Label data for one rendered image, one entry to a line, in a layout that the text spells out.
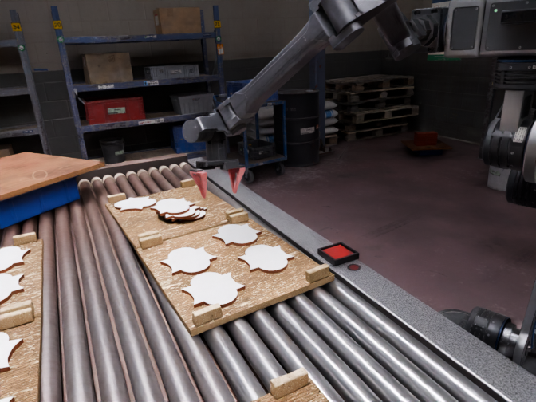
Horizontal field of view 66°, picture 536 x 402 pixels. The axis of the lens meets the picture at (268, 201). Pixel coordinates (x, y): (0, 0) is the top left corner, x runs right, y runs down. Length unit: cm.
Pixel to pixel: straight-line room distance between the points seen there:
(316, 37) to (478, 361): 67
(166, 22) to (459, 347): 497
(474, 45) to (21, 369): 129
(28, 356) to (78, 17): 527
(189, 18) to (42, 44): 177
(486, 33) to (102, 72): 453
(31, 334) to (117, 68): 461
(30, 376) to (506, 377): 78
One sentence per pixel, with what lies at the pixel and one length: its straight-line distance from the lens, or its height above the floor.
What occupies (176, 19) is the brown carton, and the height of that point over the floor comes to 176.
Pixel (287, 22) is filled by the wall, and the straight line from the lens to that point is 672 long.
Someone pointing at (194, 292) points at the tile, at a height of 95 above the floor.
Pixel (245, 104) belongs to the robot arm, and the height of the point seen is 130.
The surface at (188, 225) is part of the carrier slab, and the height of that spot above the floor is 94.
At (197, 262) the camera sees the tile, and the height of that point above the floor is 95.
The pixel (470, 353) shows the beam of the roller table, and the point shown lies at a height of 92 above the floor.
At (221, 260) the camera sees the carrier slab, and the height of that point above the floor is 94.
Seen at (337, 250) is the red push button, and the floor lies 93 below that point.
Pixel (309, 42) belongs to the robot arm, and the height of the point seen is 143.
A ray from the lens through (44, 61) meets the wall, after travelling 589.
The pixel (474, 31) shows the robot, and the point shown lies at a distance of 133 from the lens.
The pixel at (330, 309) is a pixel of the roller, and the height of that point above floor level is 91.
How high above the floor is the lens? 143
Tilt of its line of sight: 21 degrees down
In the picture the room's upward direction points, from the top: 3 degrees counter-clockwise
